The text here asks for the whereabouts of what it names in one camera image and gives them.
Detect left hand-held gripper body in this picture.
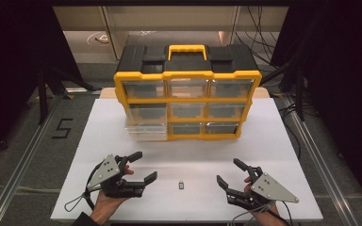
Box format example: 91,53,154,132
86,153,146,200

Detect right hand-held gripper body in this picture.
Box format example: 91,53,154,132
225,171,300,212

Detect clear plastic drawer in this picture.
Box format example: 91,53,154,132
124,120,170,142

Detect yellow black drawer organizer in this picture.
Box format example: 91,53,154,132
113,43,263,142

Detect black metal stand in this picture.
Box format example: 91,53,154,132
37,64,102,126
259,57,306,122

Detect dark curtain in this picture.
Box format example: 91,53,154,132
0,0,84,164
269,0,362,206

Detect grey right gripper cable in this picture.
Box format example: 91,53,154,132
231,201,294,226

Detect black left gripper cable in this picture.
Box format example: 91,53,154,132
63,163,107,213

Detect aluminium rail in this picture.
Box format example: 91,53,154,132
279,93,362,226
0,92,64,226

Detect black floor cable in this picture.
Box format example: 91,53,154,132
277,103,304,159

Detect bundle of black cables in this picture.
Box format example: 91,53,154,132
235,5,285,68

